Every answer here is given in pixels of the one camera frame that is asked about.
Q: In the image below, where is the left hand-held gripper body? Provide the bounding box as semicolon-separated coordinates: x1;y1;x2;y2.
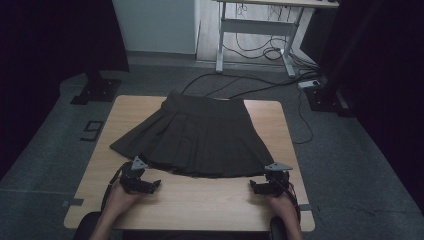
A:
118;156;149;195

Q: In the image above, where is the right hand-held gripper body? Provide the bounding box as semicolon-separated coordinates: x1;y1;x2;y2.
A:
263;162;294;196

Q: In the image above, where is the dark pleated skirt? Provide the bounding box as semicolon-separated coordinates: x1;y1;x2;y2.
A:
109;90;275;179

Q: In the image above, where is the person's right hand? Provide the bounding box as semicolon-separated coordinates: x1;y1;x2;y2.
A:
266;195;299;220

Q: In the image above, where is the person's left hand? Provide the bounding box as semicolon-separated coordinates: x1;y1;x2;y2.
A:
104;181;143;219

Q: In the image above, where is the black stand base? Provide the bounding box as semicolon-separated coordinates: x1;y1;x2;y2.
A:
70;71;122;106
304;84;355;118

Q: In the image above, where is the white power strip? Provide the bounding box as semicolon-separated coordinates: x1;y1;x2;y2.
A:
297;79;322;90

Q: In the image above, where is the dark curtain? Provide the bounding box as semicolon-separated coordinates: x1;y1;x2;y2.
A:
0;0;130;181
318;0;424;214

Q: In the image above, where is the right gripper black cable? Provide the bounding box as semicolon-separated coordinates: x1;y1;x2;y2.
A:
276;176;302;222

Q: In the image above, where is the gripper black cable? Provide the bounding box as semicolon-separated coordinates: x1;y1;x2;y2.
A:
100;162;132;211
276;176;302;222

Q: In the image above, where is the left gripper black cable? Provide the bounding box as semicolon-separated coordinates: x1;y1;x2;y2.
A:
100;162;132;211

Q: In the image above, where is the thin black floor cable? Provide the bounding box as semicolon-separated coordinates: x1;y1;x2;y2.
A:
293;89;315;145

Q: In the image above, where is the long black floor cable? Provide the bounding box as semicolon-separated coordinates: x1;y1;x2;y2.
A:
181;71;322;100

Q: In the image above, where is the black cable bundle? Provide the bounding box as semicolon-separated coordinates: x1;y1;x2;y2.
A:
222;32;292;62

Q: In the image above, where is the white metal desk frame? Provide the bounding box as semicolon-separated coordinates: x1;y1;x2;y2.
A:
213;0;340;79

